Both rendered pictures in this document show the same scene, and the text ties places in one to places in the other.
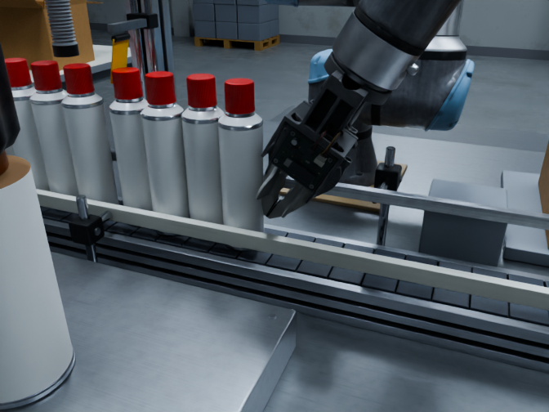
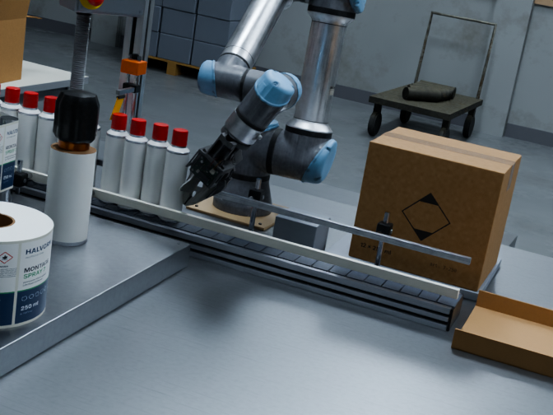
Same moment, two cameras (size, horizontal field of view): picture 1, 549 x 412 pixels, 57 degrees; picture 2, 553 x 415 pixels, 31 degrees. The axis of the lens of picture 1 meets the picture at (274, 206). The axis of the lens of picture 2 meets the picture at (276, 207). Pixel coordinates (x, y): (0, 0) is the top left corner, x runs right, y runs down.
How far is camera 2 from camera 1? 1.58 m
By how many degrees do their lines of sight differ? 10
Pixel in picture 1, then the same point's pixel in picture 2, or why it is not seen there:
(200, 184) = (151, 181)
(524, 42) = not seen: outside the picture
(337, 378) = (205, 276)
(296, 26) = (283, 58)
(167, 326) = (127, 238)
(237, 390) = (159, 257)
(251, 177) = (178, 180)
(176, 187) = (136, 182)
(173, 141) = (140, 156)
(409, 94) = (290, 155)
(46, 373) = (81, 235)
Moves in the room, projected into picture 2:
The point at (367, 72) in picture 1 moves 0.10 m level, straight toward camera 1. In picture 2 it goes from (237, 135) to (225, 144)
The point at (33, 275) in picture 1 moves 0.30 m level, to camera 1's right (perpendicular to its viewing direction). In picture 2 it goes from (89, 190) to (241, 214)
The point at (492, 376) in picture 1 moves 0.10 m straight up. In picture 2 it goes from (280, 287) to (287, 241)
